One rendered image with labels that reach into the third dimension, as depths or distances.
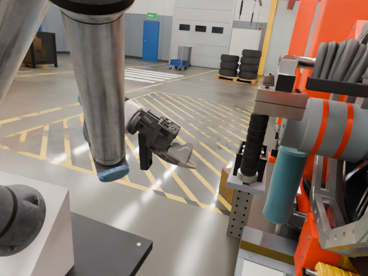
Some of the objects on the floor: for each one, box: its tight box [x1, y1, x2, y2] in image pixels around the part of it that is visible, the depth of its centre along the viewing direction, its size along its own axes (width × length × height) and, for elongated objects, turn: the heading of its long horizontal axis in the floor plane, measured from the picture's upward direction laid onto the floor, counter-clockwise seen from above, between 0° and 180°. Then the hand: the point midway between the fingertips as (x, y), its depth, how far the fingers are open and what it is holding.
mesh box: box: [22, 31, 58, 68], centre depth 722 cm, size 88×127×97 cm
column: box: [226, 189, 254, 239], centre depth 141 cm, size 10×10×42 cm
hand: (190, 167), depth 70 cm, fingers closed
